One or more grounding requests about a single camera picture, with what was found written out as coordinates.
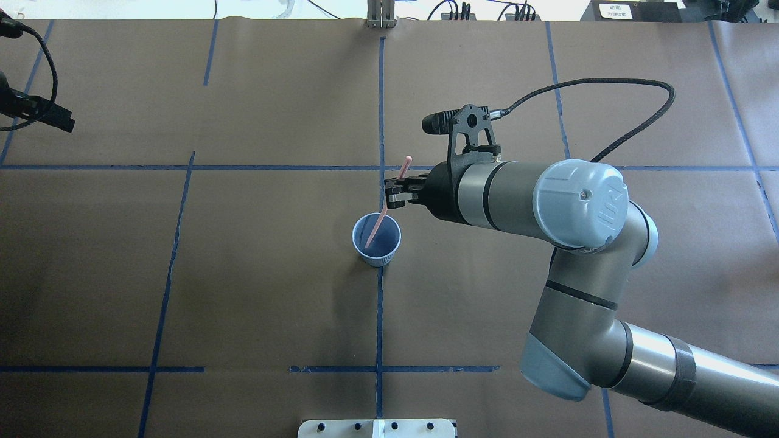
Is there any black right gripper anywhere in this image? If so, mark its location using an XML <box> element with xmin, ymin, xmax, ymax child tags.
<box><xmin>384</xmin><ymin>163</ymin><xmax>464</xmax><ymax>223</ymax></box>

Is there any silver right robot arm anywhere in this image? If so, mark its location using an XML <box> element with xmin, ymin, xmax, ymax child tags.
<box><xmin>384</xmin><ymin>160</ymin><xmax>777</xmax><ymax>437</ymax></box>

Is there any black braided right cable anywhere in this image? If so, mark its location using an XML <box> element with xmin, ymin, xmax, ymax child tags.
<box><xmin>490</xmin><ymin>78</ymin><xmax>676</xmax><ymax>164</ymax></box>

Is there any blue ribbed cup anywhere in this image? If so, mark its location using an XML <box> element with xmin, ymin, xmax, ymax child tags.
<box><xmin>352</xmin><ymin>212</ymin><xmax>402</xmax><ymax>267</ymax></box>

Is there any black braided left cable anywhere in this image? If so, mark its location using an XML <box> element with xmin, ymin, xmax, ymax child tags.
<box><xmin>0</xmin><ymin>15</ymin><xmax>59</xmax><ymax>132</ymax></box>

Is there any pink chopstick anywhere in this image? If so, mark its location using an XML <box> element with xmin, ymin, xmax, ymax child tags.
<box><xmin>364</xmin><ymin>155</ymin><xmax>413</xmax><ymax>249</ymax></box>

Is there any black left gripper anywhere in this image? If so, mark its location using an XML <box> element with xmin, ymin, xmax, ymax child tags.
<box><xmin>0</xmin><ymin>72</ymin><xmax>75</xmax><ymax>133</ymax></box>

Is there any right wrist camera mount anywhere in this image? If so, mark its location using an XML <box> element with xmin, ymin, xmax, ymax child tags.
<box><xmin>421</xmin><ymin>103</ymin><xmax>506</xmax><ymax>173</ymax></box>

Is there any black box with label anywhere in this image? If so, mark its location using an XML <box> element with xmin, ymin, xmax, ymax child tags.
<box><xmin>579</xmin><ymin>1</ymin><xmax>683</xmax><ymax>23</ymax></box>

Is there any black braided cable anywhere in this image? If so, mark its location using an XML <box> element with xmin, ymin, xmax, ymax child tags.
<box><xmin>490</xmin><ymin>78</ymin><xmax>676</xmax><ymax>164</ymax></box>
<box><xmin>0</xmin><ymin>15</ymin><xmax>59</xmax><ymax>132</ymax></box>

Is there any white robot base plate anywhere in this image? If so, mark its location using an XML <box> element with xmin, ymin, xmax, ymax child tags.
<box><xmin>297</xmin><ymin>418</ymin><xmax>458</xmax><ymax>437</ymax></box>

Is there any black power strip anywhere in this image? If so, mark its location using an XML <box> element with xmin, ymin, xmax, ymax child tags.
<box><xmin>440</xmin><ymin>2</ymin><xmax>477</xmax><ymax>21</ymax></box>

